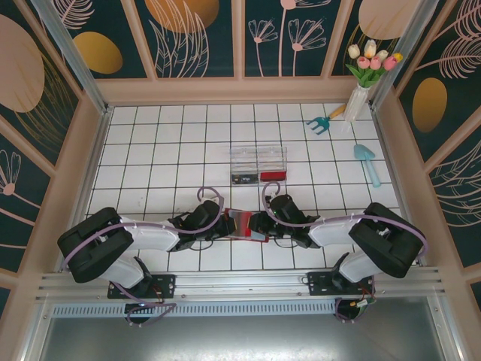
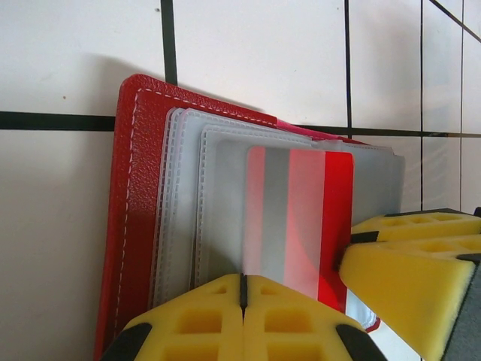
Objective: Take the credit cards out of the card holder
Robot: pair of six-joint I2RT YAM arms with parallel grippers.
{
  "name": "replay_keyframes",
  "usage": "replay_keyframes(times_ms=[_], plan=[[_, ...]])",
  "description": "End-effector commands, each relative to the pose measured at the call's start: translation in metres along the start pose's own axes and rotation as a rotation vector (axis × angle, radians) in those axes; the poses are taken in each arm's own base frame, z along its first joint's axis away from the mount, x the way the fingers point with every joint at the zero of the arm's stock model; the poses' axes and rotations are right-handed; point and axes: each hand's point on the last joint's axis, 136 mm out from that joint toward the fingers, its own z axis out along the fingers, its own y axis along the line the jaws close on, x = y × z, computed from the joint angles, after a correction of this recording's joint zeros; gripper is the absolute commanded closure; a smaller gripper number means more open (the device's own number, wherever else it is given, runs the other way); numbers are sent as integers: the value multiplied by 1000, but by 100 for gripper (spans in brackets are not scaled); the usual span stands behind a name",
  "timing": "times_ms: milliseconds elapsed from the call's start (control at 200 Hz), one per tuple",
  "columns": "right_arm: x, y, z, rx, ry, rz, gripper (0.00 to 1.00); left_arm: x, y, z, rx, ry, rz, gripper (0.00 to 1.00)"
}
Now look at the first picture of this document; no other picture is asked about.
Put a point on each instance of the glossy credit card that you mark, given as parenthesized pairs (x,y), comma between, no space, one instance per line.
(240,218)

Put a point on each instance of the red leather card holder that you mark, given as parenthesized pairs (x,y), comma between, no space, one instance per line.
(244,231)

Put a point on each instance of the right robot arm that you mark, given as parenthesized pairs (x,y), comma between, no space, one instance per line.
(334,233)

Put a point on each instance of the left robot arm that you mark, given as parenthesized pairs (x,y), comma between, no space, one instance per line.
(150,237)

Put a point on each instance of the red credit card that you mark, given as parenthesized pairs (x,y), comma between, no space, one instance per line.
(273,176)

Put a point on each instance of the black credit card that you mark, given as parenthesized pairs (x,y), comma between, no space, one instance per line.
(244,180)

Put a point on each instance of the clear acrylic card box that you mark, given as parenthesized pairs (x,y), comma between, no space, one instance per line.
(259,158)

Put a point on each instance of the teal toy garden rake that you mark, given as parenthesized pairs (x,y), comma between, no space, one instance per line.
(319,124)

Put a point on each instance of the light blue toy shovel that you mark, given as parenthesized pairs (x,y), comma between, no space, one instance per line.
(362,152)

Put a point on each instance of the small circuit board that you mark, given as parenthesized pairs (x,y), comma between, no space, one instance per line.
(360,304)
(141,308)

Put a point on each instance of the white ribbed vase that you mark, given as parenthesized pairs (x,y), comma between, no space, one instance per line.
(356,103)

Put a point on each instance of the artificial tulip bouquet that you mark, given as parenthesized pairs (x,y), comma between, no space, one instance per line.
(370,64)

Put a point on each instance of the aluminium mounting rail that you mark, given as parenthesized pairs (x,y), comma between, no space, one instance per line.
(240,282)

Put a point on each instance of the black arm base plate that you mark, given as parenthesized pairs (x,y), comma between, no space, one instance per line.
(319,284)
(165,284)

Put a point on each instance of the aluminium frame post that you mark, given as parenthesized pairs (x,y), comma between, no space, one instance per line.
(75,56)
(394,64)

